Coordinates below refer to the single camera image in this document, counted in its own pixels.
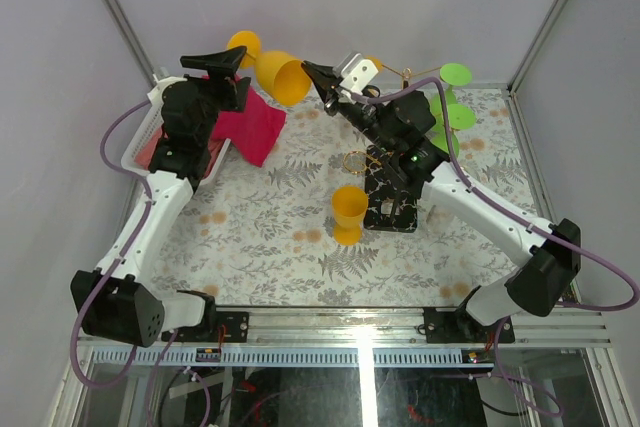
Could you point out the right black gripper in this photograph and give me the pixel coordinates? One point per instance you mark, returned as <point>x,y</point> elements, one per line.
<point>323,78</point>

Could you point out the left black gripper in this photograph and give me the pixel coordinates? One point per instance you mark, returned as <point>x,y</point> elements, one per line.
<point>221,69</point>

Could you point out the orange wine glass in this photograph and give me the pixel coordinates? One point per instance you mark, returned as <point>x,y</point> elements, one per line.
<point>278,73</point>
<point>377,63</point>
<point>349,205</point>

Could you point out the green plastic wine glass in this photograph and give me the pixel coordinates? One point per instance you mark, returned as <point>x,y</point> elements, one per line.
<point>460,117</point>

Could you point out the gold wine glass rack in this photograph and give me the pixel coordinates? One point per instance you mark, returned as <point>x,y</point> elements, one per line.
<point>390,207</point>

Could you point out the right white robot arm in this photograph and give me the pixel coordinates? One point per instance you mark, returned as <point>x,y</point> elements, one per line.
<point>544,254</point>

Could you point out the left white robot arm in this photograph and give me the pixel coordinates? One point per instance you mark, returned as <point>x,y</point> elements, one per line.
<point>170,157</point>

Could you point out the magenta cloth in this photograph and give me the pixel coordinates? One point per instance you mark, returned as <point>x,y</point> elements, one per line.
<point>254,132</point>

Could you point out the white plastic basket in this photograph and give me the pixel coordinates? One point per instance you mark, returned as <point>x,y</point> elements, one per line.
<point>152,121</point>

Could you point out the salmon pink cloth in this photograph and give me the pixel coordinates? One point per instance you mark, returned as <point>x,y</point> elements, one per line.
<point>144,156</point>

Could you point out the floral table mat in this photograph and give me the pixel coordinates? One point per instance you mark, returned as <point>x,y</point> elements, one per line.
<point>263,235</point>

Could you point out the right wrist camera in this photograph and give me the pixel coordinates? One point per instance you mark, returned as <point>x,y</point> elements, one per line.
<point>356,73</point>

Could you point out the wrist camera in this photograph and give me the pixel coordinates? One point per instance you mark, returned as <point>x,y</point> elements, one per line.
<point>356,73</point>
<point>157,79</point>

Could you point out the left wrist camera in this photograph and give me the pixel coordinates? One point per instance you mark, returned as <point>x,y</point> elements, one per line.
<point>157,79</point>

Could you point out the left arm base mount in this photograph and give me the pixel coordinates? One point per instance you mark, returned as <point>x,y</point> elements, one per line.
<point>220,324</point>

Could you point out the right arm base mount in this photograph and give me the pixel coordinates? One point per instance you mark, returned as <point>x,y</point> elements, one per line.
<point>458,326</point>

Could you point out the blue cable duct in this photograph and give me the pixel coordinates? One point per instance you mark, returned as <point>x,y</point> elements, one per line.
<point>245,356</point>

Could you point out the aluminium front rail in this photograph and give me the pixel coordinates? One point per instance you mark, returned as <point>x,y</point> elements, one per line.
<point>290,326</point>

